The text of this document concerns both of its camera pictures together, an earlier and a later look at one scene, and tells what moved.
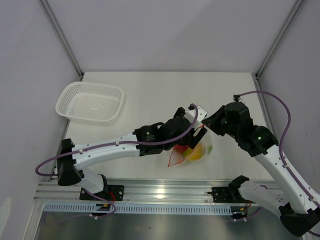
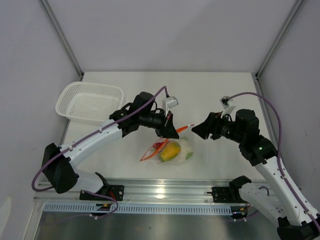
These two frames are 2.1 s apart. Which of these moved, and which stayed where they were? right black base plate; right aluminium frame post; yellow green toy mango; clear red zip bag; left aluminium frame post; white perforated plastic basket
Moved: clear red zip bag; yellow green toy mango
Stayed: right aluminium frame post; left aluminium frame post; right black base plate; white perforated plastic basket
